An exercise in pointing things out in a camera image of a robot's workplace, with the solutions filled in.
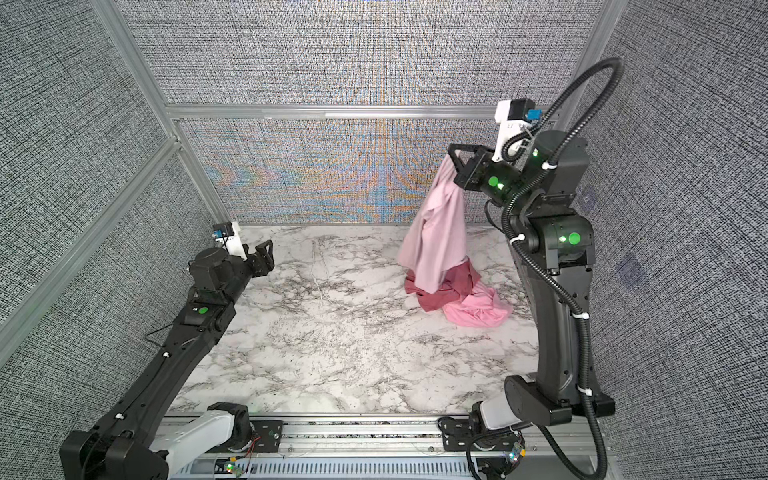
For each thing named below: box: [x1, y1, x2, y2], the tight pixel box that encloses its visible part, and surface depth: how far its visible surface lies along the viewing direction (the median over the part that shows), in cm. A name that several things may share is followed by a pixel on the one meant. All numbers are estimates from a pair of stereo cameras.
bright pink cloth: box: [443, 282, 513, 328], surface depth 92 cm
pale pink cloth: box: [397, 153, 467, 294], surface depth 69 cm
